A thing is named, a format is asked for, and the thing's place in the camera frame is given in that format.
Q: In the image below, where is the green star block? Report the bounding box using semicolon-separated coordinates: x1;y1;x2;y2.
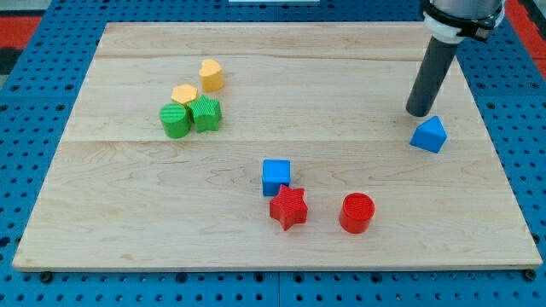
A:
189;95;222;133

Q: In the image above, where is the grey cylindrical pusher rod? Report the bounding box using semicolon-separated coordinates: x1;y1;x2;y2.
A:
405;37;458;117

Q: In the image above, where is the yellow hexagon block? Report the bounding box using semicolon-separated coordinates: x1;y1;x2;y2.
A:
171;84;199;105

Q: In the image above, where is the blue cube block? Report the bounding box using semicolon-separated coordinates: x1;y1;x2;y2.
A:
262;159;291;196

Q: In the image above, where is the yellow heart block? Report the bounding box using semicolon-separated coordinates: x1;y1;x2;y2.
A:
199;59;224;93

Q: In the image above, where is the red cylinder block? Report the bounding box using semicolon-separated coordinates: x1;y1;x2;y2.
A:
339;192;375;234

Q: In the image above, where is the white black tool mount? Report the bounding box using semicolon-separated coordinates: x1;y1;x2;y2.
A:
421;0;506;44

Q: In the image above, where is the wooden board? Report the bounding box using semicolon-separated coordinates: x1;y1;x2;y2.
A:
13;22;543;272

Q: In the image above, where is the green cylinder block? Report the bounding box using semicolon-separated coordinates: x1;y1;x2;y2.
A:
159;103;191;139

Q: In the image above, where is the red star block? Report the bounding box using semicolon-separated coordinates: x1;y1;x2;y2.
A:
270;184;308;231

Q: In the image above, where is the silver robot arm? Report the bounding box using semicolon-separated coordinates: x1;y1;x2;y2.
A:
405;0;505;117

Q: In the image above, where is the blue triangle block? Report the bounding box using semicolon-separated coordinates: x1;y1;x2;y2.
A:
409;116;447;154

